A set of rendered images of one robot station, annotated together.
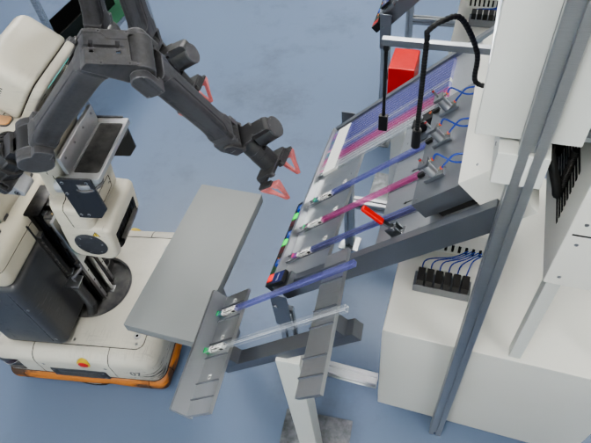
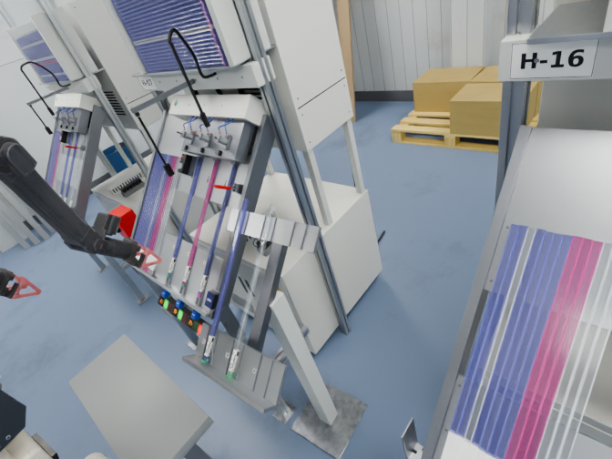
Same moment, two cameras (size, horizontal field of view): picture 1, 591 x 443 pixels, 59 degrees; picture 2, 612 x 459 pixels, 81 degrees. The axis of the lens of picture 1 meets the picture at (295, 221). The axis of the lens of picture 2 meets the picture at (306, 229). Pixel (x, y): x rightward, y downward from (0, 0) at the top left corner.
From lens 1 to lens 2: 0.80 m
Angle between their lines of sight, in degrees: 47
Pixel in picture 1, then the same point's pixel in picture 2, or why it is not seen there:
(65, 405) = not seen: outside the picture
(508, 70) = (224, 15)
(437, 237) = (260, 162)
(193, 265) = (137, 402)
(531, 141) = (257, 47)
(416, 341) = (298, 264)
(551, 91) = (246, 15)
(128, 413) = not seen: outside the picture
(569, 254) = (303, 123)
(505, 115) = (238, 45)
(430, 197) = (238, 145)
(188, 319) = (185, 417)
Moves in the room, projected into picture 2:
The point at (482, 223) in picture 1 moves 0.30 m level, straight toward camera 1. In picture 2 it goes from (269, 132) to (332, 145)
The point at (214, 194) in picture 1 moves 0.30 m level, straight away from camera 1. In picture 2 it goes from (88, 372) to (25, 378)
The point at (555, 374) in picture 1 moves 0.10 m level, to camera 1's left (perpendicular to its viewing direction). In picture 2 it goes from (347, 214) to (343, 228)
